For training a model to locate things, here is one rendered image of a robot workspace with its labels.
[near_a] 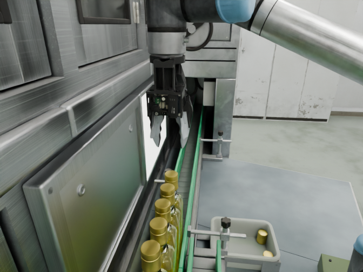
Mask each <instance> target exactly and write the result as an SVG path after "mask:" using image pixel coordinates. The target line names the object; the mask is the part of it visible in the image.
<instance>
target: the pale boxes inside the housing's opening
mask: <svg viewBox="0 0 363 272"><path fill-rule="evenodd" d="M215 85H216V79H215V78H204V92H203V106H214V96H215Z"/></svg>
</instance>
